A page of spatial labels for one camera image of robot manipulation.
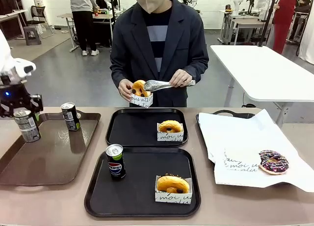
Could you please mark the black tripod pole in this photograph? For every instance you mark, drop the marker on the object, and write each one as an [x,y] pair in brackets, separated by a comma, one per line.
[268,17]

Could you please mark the grey step stool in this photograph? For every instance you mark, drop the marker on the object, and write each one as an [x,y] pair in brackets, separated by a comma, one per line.
[32,36]

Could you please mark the chocolate sprinkle donut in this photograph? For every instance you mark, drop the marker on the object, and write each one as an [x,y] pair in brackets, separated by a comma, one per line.
[273,162]

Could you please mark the silver metal tongs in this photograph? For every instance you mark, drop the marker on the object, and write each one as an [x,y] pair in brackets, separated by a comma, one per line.
[159,84]

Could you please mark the black drink can green mark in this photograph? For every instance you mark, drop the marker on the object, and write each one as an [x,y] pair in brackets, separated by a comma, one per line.
[71,118]

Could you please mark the black office chair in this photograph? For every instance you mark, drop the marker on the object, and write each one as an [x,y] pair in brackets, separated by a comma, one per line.
[36,17]

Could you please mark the person right forearm dark sleeve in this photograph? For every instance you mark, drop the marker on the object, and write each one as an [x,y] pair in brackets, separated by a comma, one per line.
[119,71]

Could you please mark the background white lab table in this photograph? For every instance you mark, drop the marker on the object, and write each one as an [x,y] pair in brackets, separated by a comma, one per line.
[245,22]

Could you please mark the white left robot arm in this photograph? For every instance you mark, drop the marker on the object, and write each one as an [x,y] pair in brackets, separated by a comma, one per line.
[7,56]

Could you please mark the person left forearm dark sleeve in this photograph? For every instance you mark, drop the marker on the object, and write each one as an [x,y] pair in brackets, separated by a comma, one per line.
[196,66]

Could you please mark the background work table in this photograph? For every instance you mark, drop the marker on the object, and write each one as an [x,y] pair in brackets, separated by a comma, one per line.
[103,16]

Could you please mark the glazed donut with chocolate dots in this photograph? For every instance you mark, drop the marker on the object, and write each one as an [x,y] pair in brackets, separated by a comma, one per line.
[138,87]
[171,184]
[169,126]

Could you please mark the black patterned drink can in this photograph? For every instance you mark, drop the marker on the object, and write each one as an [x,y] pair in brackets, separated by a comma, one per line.
[27,126]

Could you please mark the beige face mask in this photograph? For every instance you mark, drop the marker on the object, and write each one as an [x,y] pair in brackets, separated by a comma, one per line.
[147,2]

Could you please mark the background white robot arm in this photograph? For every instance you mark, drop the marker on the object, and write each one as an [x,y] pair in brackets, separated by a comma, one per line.
[237,2]

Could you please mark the light wooden desk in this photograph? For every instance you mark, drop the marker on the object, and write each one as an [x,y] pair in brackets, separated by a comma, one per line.
[12,14]

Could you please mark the person left hand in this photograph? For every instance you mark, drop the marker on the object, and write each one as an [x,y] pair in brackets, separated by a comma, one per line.
[180,78]

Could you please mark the printed white paper donut box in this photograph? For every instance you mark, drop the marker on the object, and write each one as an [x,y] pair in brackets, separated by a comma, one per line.
[141,100]

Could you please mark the large black serving tray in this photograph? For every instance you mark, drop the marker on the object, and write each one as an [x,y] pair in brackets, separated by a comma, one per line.
[137,191]

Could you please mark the person right hand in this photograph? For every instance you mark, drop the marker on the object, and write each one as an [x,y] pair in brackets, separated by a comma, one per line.
[125,89]

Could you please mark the brown plastic tray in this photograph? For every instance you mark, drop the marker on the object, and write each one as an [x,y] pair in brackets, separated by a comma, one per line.
[49,157]

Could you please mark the person in dark blazer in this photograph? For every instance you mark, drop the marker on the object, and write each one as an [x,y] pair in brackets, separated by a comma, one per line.
[171,39]

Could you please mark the black Pepsi can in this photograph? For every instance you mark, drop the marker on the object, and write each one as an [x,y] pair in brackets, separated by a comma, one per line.
[115,162]

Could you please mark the black tray under paper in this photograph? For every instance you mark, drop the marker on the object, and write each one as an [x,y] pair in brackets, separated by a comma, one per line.
[230,112]

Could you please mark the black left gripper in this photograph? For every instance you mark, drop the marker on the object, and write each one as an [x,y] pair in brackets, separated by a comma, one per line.
[12,98]

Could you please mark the person in red outfit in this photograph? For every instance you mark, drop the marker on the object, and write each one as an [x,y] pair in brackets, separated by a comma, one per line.
[283,22]

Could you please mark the small black serving tray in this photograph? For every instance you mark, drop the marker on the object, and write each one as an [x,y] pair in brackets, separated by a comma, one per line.
[132,130]

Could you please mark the person in grey hoodie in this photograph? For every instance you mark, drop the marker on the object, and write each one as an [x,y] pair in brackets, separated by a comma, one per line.
[83,17]

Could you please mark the white folding table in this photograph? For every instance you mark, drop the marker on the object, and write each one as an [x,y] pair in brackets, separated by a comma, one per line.
[265,68]

